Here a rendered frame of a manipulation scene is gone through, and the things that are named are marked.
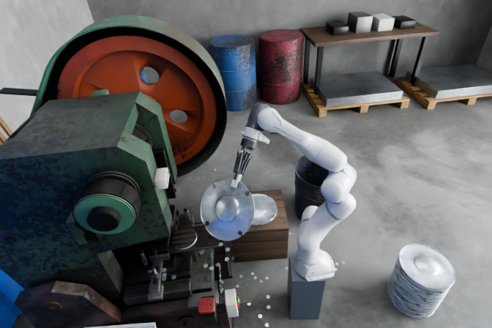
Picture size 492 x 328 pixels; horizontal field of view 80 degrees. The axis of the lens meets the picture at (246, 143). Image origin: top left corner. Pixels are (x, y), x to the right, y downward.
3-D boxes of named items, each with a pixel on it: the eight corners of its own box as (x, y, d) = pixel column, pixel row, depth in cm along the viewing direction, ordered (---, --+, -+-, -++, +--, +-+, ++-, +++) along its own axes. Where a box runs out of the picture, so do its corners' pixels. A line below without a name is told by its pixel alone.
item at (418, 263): (400, 238, 190) (401, 237, 190) (453, 254, 179) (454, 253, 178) (397, 276, 170) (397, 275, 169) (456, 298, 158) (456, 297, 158)
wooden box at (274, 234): (280, 218, 252) (280, 189, 232) (288, 258, 222) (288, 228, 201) (233, 222, 252) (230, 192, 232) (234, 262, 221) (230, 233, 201)
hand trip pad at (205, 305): (216, 304, 130) (214, 296, 125) (217, 319, 125) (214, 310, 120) (200, 307, 129) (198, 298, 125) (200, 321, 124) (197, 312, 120)
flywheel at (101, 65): (41, 48, 139) (117, 162, 181) (19, 64, 122) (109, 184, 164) (187, 4, 135) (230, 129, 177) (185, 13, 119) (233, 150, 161)
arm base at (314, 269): (330, 250, 174) (332, 236, 166) (337, 281, 159) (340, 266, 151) (292, 251, 175) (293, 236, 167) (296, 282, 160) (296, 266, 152)
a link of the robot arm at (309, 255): (321, 233, 168) (326, 203, 153) (317, 262, 153) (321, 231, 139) (302, 229, 171) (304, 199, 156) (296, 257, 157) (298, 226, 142)
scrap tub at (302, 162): (332, 190, 276) (338, 149, 248) (350, 226, 242) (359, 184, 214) (288, 196, 273) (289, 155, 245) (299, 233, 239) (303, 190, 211)
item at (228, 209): (192, 200, 149) (191, 200, 149) (235, 166, 143) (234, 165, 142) (218, 252, 138) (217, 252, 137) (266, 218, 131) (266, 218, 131)
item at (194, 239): (221, 238, 162) (218, 222, 154) (222, 261, 151) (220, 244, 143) (175, 244, 160) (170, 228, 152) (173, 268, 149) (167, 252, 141)
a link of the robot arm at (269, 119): (329, 144, 134) (274, 112, 146) (326, 135, 117) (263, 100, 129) (316, 165, 135) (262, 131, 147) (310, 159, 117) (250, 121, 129)
